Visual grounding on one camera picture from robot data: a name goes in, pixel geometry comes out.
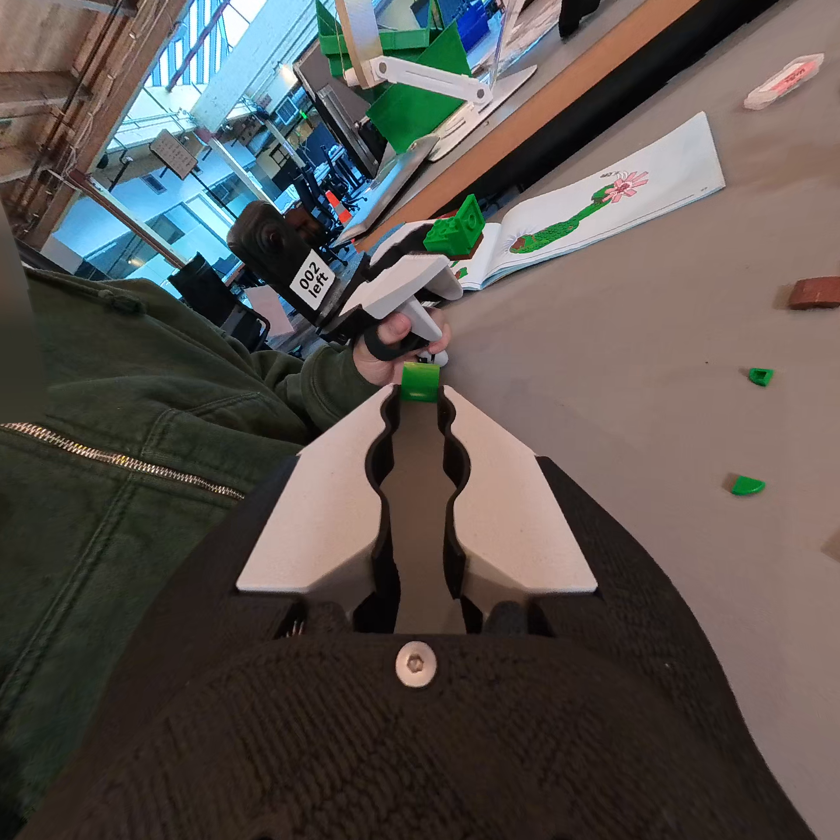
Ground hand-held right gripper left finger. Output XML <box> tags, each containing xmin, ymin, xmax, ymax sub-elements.
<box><xmin>235</xmin><ymin>383</ymin><xmax>401</xmax><ymax>629</ymax></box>

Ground silver metallic case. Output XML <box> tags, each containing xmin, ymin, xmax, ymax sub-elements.
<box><xmin>341</xmin><ymin>134</ymin><xmax>439</xmax><ymax>242</ymax></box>

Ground person's green jacket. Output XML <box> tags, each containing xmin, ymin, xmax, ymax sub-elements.
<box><xmin>0</xmin><ymin>266</ymin><xmax>329</xmax><ymax>828</ymax></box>

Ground white stand clear legs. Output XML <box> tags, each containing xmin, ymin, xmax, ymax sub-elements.
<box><xmin>335</xmin><ymin>0</ymin><xmax>539</xmax><ymax>142</ymax></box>

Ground lego instruction booklet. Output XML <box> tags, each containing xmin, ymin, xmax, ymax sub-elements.
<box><xmin>453</xmin><ymin>110</ymin><xmax>727</xmax><ymax>291</ymax></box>

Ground hanging sign board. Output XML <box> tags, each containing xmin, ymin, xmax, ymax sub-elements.
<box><xmin>149</xmin><ymin>129</ymin><xmax>200</xmax><ymax>179</ymax></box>

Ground black office chair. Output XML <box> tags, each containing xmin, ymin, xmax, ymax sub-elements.
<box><xmin>167</xmin><ymin>252</ymin><xmax>271</xmax><ymax>352</ymax></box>

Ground green curved lego piece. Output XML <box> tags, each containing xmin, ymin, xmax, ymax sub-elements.
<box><xmin>401</xmin><ymin>363</ymin><xmax>440</xmax><ymax>403</ymax></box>

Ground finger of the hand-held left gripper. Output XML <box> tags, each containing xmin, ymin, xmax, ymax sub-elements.
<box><xmin>387</xmin><ymin>252</ymin><xmax>465</xmax><ymax>304</ymax></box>
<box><xmin>369</xmin><ymin>222</ymin><xmax>437</xmax><ymax>271</ymax></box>

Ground small clear pink case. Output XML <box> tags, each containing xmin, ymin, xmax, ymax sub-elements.
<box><xmin>743</xmin><ymin>52</ymin><xmax>826</xmax><ymax>111</ymax></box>

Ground green brown lego assembly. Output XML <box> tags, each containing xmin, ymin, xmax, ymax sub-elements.
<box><xmin>423</xmin><ymin>194</ymin><xmax>487</xmax><ymax>264</ymax></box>

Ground person's left forearm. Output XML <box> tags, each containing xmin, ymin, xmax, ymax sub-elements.
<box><xmin>249</xmin><ymin>343</ymin><xmax>383</xmax><ymax>447</ymax></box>

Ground black monitor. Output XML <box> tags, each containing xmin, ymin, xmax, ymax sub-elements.
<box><xmin>294</xmin><ymin>46</ymin><xmax>388</xmax><ymax>181</ymax></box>

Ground brown lego piece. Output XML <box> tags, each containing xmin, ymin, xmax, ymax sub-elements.
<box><xmin>786</xmin><ymin>276</ymin><xmax>840</xmax><ymax>311</ymax></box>

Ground person's left hand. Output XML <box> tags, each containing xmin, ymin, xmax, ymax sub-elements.
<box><xmin>353</xmin><ymin>314</ymin><xmax>455</xmax><ymax>389</ymax></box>

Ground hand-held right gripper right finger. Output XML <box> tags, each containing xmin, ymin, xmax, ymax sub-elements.
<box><xmin>437</xmin><ymin>383</ymin><xmax>601</xmax><ymax>626</ymax></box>

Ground green bins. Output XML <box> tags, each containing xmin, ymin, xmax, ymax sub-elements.
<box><xmin>315</xmin><ymin>0</ymin><xmax>473</xmax><ymax>155</ymax></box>

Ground black and white wedge object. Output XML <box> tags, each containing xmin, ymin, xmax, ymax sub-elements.
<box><xmin>556</xmin><ymin>0</ymin><xmax>602</xmax><ymax>38</ymax></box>

